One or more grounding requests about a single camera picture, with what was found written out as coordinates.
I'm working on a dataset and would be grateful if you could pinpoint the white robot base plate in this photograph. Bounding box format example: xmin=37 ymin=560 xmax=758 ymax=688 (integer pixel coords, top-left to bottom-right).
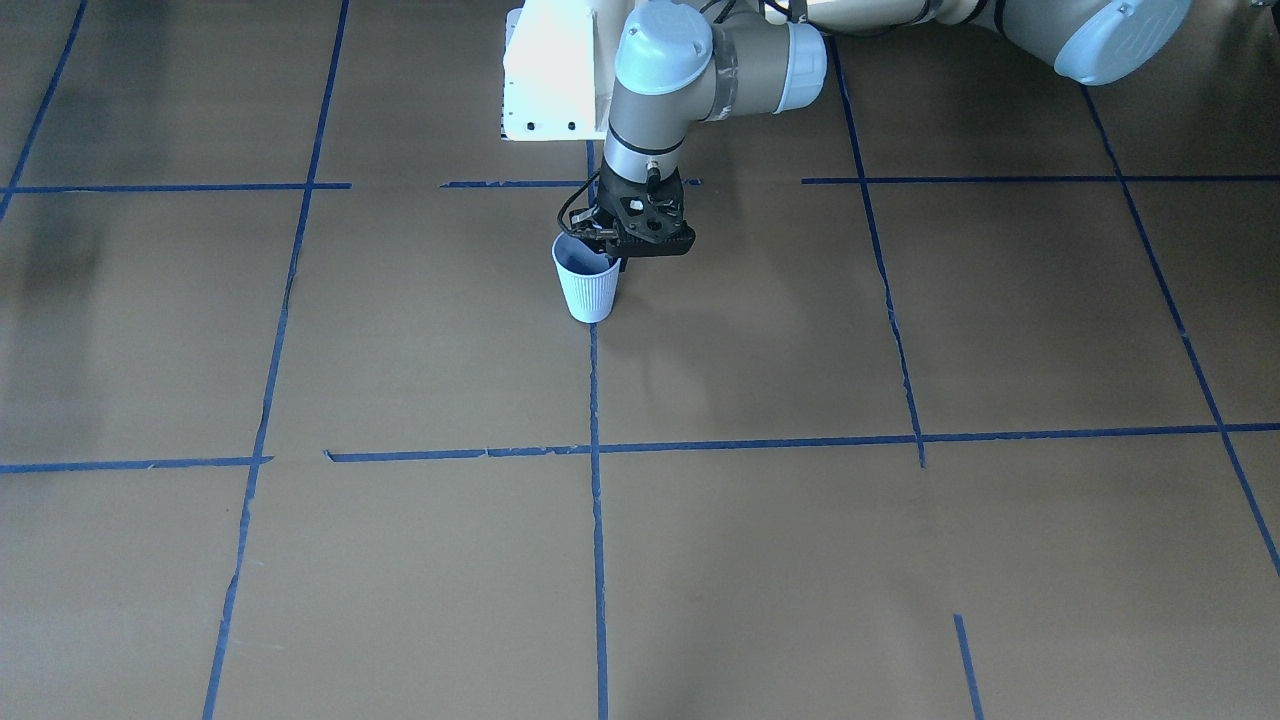
xmin=500 ymin=1 xmax=639 ymax=142

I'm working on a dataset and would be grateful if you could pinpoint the black braided cable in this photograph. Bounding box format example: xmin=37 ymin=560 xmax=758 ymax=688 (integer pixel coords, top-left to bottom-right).
xmin=558 ymin=176 xmax=605 ymax=241

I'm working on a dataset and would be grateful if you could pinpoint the light blue ribbed cup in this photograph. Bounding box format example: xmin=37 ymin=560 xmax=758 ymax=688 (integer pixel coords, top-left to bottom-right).
xmin=550 ymin=233 xmax=621 ymax=324

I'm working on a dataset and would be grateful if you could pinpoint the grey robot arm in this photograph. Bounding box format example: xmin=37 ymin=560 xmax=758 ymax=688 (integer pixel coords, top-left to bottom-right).
xmin=558 ymin=1 xmax=1190 ymax=260

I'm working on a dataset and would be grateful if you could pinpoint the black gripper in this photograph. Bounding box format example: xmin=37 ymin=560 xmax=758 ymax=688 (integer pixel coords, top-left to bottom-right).
xmin=596 ymin=163 xmax=687 ymax=273

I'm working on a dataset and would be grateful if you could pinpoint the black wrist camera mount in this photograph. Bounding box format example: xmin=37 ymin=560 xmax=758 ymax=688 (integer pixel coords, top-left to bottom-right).
xmin=611 ymin=224 xmax=696 ymax=259

